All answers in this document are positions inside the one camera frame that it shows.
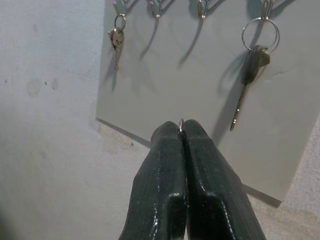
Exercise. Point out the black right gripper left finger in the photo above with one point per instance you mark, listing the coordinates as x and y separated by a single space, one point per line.
160 187

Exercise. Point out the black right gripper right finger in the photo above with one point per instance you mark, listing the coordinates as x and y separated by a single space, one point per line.
215 195

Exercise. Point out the silver metal hook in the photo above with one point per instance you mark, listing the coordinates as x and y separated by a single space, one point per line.
154 10
265 8
200 10
117 8

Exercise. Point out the grey key holder board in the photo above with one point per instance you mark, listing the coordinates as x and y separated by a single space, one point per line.
175 75

